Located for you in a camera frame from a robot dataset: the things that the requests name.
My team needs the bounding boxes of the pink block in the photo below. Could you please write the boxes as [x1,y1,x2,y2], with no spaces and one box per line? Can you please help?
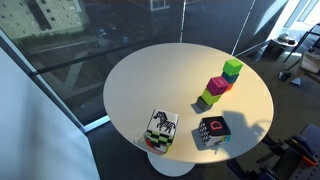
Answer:
[206,75,230,97]

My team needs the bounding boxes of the grey block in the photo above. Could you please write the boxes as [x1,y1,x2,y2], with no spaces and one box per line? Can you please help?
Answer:
[195,96,214,113]

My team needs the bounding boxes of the lime yellow-green block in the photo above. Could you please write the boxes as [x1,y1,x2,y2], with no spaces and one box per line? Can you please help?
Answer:
[200,88,223,107]

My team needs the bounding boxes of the blue block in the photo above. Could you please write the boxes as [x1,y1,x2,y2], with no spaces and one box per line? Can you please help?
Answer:
[221,70,240,84]

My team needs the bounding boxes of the bright green block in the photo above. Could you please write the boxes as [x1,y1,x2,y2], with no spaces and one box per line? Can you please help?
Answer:
[222,58,244,76]

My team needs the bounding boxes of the zebra print soft cube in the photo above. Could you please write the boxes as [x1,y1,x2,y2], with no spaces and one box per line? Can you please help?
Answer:
[146,108,180,146]

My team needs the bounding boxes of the colourful soft cube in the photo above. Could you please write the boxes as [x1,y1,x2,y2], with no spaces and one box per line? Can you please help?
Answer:
[144,131,169,154]

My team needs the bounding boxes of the letter D soft cube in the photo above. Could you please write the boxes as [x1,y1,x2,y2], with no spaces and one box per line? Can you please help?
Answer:
[198,115,232,148]

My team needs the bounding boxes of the small round side table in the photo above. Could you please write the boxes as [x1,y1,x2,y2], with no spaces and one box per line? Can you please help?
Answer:
[271,33,299,61]

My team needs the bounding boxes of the orange and blue clamp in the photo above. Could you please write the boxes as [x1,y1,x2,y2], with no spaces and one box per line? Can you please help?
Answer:
[288,134,319,168]

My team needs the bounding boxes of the black metal stand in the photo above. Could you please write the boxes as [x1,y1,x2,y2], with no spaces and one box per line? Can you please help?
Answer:
[283,22,320,64]

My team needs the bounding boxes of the black perforated board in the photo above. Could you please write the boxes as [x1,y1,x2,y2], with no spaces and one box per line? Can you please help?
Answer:
[286,123,320,180]

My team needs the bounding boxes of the white table pedestal base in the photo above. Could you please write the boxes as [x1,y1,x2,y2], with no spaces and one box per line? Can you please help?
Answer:
[147,151,196,178]

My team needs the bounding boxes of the dark window frame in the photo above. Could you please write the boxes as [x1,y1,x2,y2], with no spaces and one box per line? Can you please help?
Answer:
[0,29,88,133]

